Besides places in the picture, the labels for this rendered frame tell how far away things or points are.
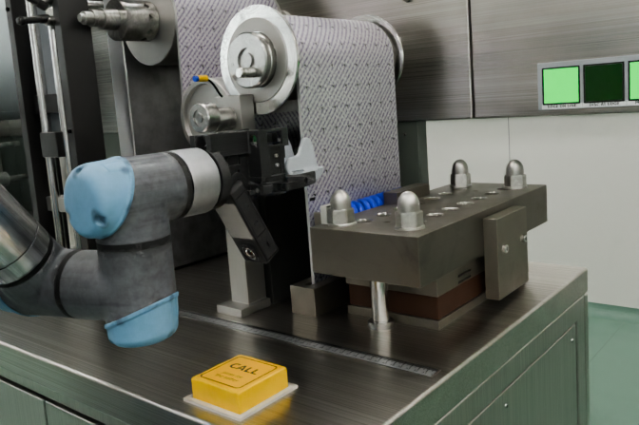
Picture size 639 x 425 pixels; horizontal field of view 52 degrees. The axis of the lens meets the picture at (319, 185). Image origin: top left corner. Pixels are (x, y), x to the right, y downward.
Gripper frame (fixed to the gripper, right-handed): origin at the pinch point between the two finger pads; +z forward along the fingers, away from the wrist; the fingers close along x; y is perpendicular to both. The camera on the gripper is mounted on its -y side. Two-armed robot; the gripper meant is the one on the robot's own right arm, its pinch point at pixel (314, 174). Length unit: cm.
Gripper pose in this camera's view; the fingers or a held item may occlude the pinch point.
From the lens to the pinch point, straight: 89.7
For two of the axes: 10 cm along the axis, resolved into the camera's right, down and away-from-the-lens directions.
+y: -0.7, -9.9, -1.3
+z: 6.3, -1.5, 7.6
